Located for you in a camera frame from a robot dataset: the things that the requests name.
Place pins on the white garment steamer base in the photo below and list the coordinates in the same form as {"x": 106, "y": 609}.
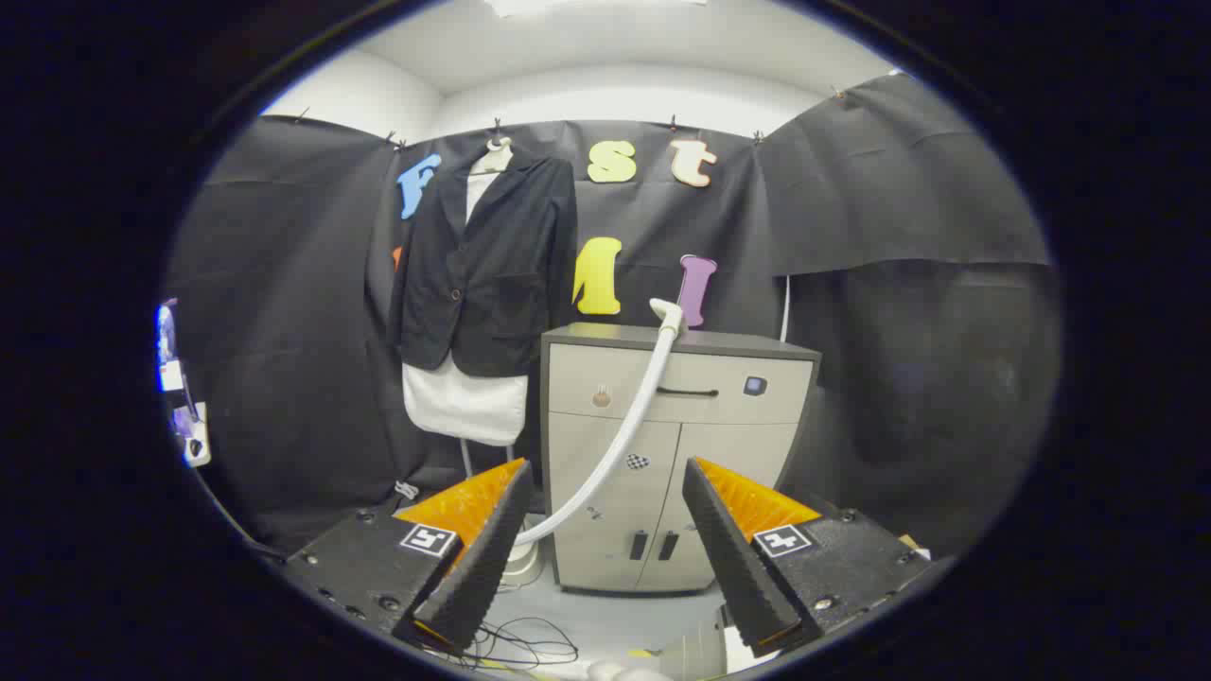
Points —
{"x": 525, "y": 567}

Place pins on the white garment steamer nozzle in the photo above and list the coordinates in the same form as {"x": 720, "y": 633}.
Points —
{"x": 668, "y": 314}

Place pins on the black backdrop cloth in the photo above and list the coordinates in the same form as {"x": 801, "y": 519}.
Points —
{"x": 284, "y": 331}

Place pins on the white device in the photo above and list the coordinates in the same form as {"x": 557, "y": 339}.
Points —
{"x": 194, "y": 445}

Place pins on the grey cabinet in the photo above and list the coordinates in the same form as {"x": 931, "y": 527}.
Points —
{"x": 738, "y": 426}

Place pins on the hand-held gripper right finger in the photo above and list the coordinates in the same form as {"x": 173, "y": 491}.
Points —
{"x": 738, "y": 567}

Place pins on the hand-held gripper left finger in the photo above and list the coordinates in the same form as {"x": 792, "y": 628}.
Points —
{"x": 478, "y": 567}

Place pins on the black jacket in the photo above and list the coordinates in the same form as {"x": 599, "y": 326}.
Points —
{"x": 492, "y": 274}

